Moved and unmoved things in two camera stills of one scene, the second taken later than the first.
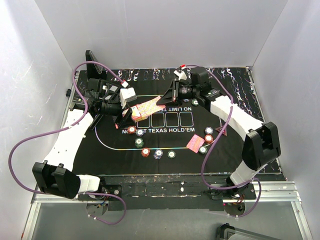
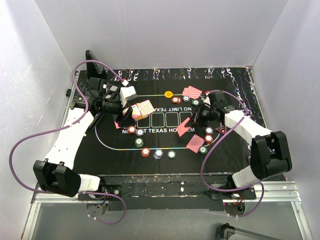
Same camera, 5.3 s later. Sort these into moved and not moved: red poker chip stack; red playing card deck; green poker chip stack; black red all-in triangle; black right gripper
Moved: black right gripper; red playing card deck
Not moved: black red all-in triangle; green poker chip stack; red poker chip stack
